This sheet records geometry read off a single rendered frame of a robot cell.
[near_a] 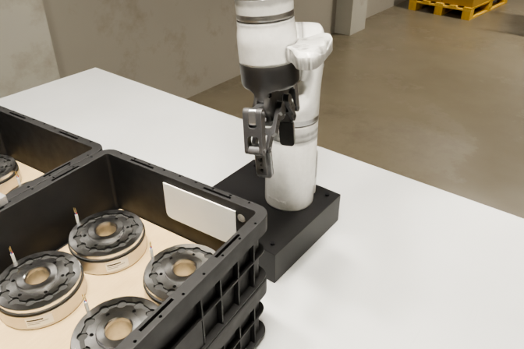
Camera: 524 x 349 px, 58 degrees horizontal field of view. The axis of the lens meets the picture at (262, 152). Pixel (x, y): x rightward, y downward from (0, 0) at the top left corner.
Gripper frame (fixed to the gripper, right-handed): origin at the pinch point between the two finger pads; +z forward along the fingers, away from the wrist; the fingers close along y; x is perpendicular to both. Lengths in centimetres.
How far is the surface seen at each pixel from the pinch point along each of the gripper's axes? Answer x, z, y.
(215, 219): -6.0, 5.6, 8.9
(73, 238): -24.5, 7.1, 16.4
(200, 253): -6.7, 8.5, 12.9
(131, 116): -62, 19, -46
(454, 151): 25, 98, -191
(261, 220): 2.0, 2.6, 11.4
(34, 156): -46.3, 5.2, 1.0
